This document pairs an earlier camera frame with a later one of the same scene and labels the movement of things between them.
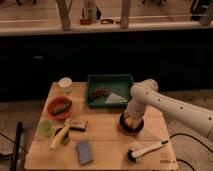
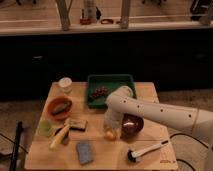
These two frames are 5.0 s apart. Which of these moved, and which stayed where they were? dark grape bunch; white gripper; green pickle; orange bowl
Moved: white gripper
Stayed: dark grape bunch; orange bowl; green pickle
